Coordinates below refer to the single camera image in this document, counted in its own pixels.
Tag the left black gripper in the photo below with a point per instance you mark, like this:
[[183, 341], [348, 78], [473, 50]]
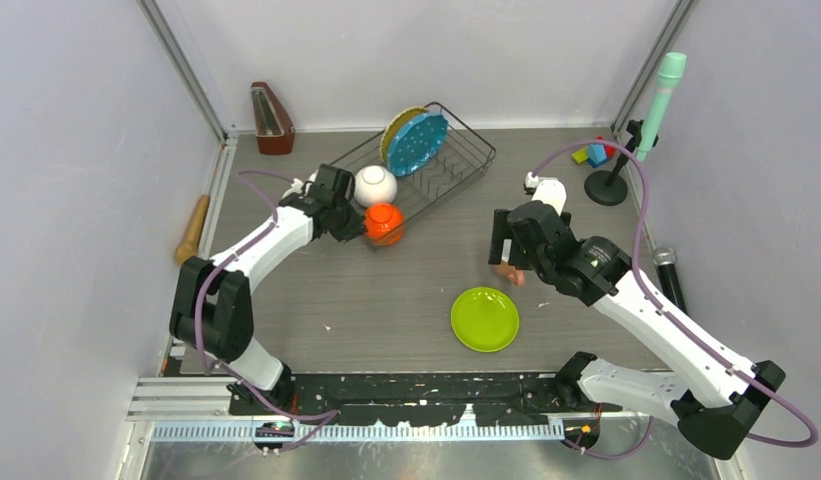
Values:
[[355, 227]]

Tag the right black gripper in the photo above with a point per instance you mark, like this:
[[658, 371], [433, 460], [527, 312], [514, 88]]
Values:
[[501, 231]]

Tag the pink ceramic mug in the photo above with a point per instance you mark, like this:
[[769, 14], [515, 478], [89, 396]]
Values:
[[515, 276]]

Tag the white ribbed bowl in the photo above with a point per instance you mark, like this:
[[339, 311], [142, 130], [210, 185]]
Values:
[[374, 184]]

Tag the orange bowl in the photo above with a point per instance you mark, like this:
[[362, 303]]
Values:
[[384, 223]]

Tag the yellow woven bamboo plate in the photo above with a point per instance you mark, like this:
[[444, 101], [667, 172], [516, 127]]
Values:
[[395, 126]]

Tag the blue polka dot plate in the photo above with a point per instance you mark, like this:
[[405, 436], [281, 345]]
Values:
[[417, 143]]

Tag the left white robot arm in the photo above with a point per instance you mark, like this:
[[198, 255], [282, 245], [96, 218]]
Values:
[[212, 309]]

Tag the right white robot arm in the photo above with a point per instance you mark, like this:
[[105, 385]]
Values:
[[713, 395]]

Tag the brown wooden metronome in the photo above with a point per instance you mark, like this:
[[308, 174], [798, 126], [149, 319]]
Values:
[[274, 129]]

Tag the green plate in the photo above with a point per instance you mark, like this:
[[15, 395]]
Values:
[[484, 319]]

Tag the colourful toy blocks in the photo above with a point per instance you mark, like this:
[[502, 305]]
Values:
[[595, 155]]

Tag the wooden rolling pin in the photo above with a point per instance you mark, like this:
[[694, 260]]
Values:
[[188, 246]]

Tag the black handheld microphone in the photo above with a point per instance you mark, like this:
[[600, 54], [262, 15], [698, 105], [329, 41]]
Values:
[[664, 259]]

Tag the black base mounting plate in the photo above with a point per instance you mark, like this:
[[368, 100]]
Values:
[[431, 399]]

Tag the mint green microphone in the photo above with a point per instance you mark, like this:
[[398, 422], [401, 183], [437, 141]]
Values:
[[669, 74]]

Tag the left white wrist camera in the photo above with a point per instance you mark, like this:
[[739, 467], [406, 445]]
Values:
[[299, 186]]

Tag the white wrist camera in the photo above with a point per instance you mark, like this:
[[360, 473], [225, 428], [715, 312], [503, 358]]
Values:
[[548, 190], [299, 186]]

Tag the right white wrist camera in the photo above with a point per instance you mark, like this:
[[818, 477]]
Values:
[[548, 190]]

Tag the black wire dish rack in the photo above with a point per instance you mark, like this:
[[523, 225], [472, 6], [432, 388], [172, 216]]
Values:
[[464, 159]]

